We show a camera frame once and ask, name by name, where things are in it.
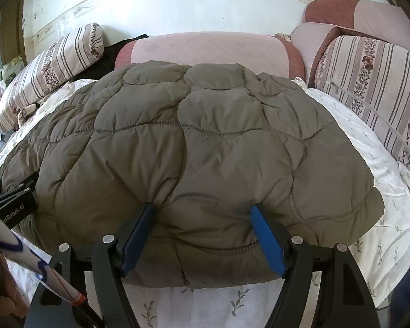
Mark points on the olive puffer jacket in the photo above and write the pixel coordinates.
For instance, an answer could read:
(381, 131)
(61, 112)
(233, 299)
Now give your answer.
(205, 150)

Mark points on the black cloth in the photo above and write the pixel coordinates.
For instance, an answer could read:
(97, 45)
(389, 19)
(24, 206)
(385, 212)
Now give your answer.
(109, 61)

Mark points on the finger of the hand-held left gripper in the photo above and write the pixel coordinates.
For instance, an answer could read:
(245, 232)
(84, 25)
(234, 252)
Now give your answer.
(13, 185)

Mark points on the large pink quilted cushion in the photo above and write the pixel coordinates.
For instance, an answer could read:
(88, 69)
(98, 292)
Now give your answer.
(208, 49)

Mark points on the glass window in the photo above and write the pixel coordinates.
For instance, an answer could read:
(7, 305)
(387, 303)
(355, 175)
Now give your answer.
(0, 85)

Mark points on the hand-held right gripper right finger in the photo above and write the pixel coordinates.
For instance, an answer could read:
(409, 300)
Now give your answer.
(268, 242)

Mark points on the striped floral pillow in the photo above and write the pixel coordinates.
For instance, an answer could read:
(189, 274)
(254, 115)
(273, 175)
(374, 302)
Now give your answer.
(51, 71)
(372, 82)

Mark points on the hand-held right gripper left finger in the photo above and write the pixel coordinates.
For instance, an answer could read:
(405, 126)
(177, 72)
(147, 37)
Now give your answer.
(136, 239)

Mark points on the white leaf-print bed sheet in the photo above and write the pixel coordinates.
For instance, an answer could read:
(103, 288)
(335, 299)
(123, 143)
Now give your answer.
(379, 177)

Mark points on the beige crumpled cloth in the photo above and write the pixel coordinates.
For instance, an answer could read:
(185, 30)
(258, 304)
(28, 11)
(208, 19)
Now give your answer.
(284, 37)

